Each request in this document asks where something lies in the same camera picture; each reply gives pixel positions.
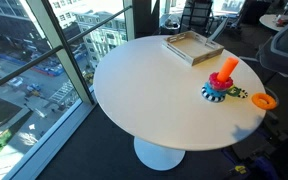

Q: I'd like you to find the white round table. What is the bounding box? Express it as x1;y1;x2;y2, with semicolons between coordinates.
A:
93;35;266;171

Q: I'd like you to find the wooden tray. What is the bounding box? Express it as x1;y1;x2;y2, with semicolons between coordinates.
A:
163;31;224;66

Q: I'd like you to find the black white striped base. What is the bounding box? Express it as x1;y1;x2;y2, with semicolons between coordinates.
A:
201;87;225;103

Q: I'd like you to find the orange stacking peg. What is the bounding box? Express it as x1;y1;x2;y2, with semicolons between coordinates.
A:
217;57;239;82

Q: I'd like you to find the black office chair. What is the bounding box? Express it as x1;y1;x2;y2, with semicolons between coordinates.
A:
179;0;213;35

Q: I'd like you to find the grey chair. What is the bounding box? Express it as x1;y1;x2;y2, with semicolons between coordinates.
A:
258;24;288;75

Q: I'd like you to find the background white table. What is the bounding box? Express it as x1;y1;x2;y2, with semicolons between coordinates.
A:
259;14;288;31

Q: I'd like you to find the blue ring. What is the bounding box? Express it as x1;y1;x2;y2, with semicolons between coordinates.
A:
203;82;227;99

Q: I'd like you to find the green ring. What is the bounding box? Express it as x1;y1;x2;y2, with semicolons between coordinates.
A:
226;85;241;98

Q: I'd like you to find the small black white ring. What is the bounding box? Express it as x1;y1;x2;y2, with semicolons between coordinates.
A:
237;88;249;99

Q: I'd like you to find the orange ring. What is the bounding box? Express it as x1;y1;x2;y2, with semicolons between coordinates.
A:
251;92;278;111

